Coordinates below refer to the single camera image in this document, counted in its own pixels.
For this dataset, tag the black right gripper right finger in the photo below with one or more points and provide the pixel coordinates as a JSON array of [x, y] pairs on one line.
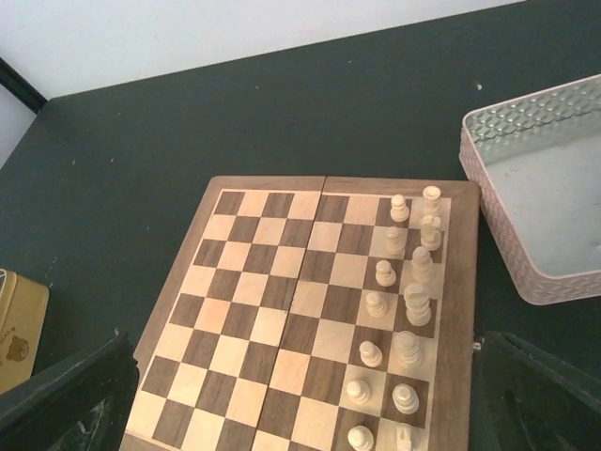
[[526, 398]]

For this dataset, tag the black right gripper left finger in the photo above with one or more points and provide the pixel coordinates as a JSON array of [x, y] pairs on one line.
[[80, 403]]

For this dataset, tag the wooden folding chess board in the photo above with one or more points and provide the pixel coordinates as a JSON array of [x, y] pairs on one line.
[[256, 332]]

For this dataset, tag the white bishop near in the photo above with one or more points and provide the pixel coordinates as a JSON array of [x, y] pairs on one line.
[[405, 399]]

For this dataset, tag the white bishop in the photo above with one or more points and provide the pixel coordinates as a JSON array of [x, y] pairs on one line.
[[405, 399], [422, 265]]

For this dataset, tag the yellow bear tin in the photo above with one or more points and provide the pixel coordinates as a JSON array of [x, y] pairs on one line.
[[23, 308]]

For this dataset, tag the white knight near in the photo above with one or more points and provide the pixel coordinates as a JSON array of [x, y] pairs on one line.
[[405, 437]]

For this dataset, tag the white knight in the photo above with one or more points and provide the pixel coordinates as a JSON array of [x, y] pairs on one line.
[[430, 232], [405, 437]]

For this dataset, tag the white king piece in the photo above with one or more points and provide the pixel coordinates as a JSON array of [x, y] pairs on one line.
[[407, 348]]

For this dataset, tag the white queen piece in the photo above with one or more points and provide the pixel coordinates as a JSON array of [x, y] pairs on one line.
[[417, 303]]

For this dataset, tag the white pawn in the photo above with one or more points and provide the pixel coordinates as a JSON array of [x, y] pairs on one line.
[[376, 305], [370, 354], [358, 391], [399, 209], [361, 438], [394, 243], [385, 274]]

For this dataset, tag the white bishop far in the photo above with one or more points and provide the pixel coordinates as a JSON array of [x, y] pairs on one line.
[[422, 265]]

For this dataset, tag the white knight far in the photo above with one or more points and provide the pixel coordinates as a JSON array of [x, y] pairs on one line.
[[430, 232]]

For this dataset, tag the white rook far corner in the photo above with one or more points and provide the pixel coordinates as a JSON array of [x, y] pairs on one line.
[[431, 196]]

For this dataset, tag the pink metal tin tray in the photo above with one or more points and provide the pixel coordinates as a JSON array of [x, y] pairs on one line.
[[536, 159]]

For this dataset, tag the black frame post left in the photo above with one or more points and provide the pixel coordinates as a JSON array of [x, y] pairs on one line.
[[20, 88]]

